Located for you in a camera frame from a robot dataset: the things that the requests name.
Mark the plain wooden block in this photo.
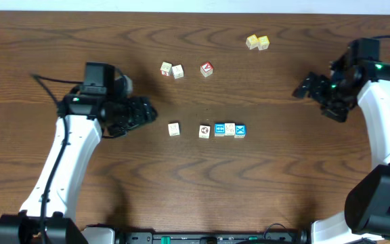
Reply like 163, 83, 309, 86
168, 123, 180, 136

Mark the wooden block blue X top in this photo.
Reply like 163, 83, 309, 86
234, 125, 246, 138

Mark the wooden block number 8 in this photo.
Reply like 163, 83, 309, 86
224, 123, 236, 136

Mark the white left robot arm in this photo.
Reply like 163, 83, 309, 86
0, 94, 157, 243

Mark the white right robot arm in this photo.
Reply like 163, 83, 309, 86
292, 60, 390, 243

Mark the wooden block red number 3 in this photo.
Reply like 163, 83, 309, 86
160, 62, 172, 77

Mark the wooden block blue letter side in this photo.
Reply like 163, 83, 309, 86
171, 64, 184, 79

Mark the yellow wooden block right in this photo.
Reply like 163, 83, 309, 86
257, 35, 270, 51

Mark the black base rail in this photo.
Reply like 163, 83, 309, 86
79, 231, 311, 244

